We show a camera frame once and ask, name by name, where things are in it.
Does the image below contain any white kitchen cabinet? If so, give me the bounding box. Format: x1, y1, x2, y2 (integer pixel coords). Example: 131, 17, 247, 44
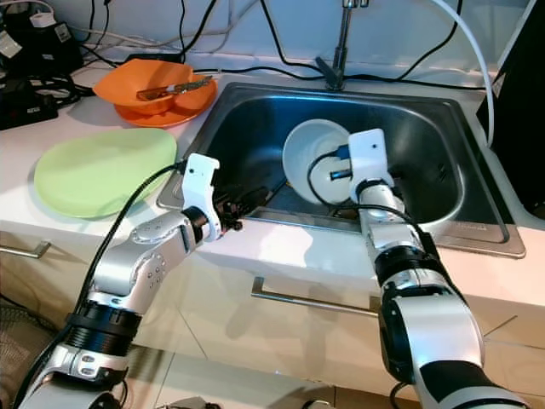
0, 217, 545, 409

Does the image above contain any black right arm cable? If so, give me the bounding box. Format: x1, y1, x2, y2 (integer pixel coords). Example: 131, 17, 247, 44
307, 147, 448, 256

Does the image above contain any black power strip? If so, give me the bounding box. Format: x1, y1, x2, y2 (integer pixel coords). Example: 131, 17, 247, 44
0, 89, 59, 129

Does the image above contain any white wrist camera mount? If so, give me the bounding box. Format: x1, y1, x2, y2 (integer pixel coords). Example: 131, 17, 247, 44
347, 128, 393, 193
185, 153, 222, 242

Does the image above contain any metal faucet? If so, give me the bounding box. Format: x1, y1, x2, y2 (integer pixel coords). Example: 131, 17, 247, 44
313, 0, 371, 92

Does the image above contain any stainless steel sink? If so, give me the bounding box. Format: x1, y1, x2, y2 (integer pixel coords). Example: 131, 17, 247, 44
158, 83, 527, 259

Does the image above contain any grey floor fan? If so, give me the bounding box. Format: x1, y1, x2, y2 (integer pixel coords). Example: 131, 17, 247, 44
0, 305, 43, 401

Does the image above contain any white bowl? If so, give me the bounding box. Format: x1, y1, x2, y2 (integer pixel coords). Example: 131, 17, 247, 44
283, 118, 359, 205

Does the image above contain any orange bowl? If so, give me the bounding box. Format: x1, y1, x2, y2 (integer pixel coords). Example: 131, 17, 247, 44
92, 60, 216, 116

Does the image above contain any green plate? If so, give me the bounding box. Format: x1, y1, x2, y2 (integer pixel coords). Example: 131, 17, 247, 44
34, 128, 180, 220

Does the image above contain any white hose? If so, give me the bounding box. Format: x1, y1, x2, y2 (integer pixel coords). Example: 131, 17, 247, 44
428, 0, 496, 144

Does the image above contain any metal utensil brown handle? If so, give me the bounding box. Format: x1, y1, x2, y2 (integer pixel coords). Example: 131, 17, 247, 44
135, 75, 214, 101

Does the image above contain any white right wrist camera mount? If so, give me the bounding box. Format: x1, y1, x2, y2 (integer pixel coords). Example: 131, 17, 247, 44
347, 128, 393, 193

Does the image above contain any black charger box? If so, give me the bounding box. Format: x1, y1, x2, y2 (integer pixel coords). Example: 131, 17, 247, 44
4, 4, 82, 73

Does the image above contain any orange plate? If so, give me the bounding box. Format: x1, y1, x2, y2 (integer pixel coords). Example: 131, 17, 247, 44
112, 89, 218, 129

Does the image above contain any black appliance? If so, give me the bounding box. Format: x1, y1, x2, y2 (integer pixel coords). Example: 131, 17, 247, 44
490, 0, 545, 218

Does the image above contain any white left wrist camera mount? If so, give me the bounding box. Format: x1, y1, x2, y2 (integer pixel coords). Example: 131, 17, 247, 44
185, 153, 222, 242

